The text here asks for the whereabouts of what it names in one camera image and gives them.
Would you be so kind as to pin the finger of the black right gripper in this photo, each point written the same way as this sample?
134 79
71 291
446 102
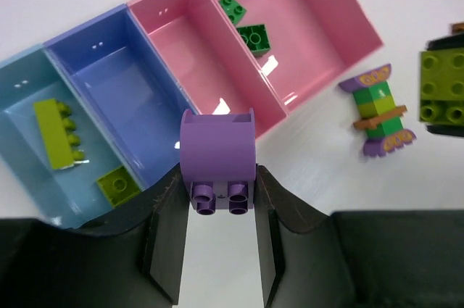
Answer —
456 131
453 41

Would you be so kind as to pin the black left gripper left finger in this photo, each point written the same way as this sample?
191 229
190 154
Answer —
131 256

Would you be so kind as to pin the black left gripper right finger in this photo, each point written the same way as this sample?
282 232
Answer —
406 258

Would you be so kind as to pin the lime green sloped lego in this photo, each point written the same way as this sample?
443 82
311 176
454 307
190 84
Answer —
441 87

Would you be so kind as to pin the lego stack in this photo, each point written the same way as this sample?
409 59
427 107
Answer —
380 118

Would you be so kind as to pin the purple rounded lego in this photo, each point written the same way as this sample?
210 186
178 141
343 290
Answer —
218 161

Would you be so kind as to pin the lime green square lego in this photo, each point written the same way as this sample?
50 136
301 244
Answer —
57 130

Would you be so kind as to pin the dark green square lego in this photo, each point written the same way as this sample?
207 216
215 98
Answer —
256 39

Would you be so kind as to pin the dark green lego plate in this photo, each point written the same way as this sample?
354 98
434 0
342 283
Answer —
233 10

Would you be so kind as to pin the light blue bin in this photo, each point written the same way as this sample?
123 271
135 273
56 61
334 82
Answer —
67 198

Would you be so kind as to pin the large pink bin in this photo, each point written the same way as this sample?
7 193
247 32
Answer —
312 42

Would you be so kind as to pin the small pink bin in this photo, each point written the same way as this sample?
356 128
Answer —
206 55

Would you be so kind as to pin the dark blue bin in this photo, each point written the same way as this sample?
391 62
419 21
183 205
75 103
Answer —
123 83

